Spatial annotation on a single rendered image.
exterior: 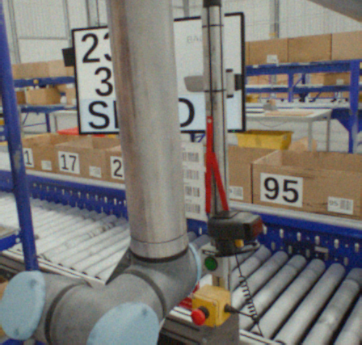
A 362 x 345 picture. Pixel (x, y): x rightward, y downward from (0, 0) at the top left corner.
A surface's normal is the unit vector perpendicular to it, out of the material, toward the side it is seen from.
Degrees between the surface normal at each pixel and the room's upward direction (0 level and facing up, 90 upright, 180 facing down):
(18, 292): 60
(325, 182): 90
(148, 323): 91
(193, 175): 90
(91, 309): 25
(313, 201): 91
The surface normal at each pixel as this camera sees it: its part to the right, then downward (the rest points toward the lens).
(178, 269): 0.55, 0.22
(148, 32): 0.25, 0.28
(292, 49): -0.59, 0.21
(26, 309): -0.58, -0.31
